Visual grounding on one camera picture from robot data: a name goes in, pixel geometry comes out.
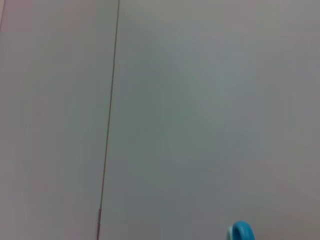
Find blue scissors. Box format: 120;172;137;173
226;220;256;240

